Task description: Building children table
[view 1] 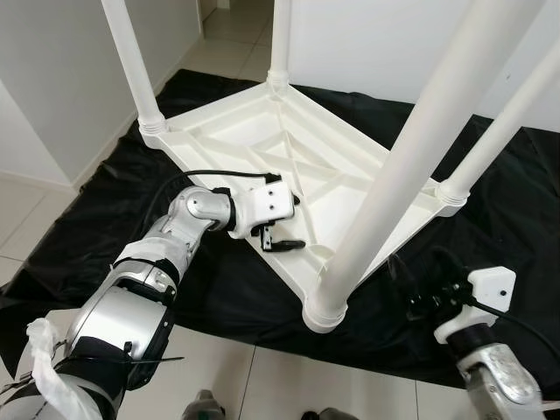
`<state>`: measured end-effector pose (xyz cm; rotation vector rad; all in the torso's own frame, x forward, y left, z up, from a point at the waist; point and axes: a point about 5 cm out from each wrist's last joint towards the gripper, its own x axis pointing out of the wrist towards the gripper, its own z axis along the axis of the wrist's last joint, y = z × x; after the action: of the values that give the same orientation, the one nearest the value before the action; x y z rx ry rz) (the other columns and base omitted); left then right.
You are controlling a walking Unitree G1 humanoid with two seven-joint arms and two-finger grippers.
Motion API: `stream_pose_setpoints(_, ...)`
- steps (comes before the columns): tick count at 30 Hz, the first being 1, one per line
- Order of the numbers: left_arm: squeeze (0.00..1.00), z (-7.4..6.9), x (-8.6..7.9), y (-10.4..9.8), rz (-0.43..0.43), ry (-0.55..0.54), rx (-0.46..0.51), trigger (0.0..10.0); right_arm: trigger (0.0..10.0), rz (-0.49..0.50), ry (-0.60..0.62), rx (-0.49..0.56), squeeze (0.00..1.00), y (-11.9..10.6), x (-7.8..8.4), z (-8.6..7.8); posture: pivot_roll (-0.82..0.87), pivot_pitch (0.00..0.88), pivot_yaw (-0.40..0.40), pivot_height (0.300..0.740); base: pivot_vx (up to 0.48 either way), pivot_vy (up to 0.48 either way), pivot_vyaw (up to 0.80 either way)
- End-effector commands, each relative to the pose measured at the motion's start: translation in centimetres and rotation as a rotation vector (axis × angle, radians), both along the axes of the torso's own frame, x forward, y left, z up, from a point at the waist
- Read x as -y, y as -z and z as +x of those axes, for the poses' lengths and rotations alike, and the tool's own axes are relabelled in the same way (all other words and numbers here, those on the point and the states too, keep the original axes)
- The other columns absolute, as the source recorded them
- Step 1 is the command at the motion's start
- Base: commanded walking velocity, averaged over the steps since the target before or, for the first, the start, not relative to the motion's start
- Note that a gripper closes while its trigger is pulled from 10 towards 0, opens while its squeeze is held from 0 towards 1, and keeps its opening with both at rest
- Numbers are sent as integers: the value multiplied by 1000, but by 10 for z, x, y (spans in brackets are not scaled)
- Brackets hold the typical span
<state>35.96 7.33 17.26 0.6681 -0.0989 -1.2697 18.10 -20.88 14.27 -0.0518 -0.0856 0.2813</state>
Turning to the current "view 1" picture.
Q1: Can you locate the grey robot foot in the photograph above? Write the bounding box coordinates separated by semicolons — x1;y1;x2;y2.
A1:
184;389;227;420
302;407;361;420

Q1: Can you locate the white plastic wrap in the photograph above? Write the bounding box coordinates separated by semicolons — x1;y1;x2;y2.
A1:
0;317;102;420

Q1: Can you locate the white plastic table leg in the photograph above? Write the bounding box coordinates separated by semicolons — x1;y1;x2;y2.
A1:
101;0;167;137
302;0;548;333
435;44;560;207
267;0;292;88

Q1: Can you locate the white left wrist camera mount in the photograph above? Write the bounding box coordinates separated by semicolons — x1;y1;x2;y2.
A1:
229;179;297;237

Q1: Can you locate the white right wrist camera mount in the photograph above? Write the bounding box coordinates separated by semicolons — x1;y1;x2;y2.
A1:
433;267;517;344

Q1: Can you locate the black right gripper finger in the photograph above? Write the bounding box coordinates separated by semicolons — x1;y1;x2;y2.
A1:
385;254;417;309
427;245;466;286

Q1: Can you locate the white plastic children table top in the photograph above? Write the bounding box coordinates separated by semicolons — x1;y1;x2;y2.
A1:
140;81;469;333

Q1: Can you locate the grey left robot foot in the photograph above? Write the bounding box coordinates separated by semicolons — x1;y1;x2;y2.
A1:
184;389;227;420

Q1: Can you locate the grey right robot foot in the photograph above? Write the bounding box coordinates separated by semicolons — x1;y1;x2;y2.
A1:
302;407;361;420

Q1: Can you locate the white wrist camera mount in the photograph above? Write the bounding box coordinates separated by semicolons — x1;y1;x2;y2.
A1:
229;179;297;237
433;267;517;344

